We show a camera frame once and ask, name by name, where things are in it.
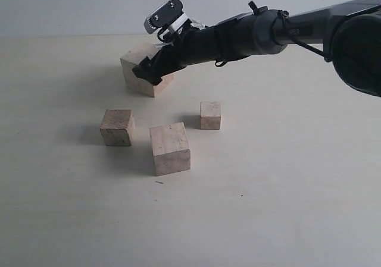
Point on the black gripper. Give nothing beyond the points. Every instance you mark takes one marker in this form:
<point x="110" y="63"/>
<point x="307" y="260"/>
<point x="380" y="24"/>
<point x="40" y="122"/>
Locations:
<point x="192" y="47"/>

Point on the third largest wooden cube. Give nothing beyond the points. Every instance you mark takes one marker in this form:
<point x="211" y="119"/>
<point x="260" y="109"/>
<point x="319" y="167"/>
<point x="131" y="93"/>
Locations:
<point x="118" y="127"/>

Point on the smallest wooden cube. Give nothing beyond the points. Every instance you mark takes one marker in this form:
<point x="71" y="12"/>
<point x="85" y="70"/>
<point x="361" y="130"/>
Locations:
<point x="210" y="115"/>

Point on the second largest wooden cube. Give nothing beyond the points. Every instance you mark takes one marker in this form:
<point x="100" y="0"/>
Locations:
<point x="170" y="148"/>

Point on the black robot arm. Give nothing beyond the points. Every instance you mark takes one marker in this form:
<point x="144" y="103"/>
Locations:
<point x="346" y="35"/>

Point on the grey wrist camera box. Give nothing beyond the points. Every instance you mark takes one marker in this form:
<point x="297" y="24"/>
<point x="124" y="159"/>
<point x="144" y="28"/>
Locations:
<point x="169" y="16"/>

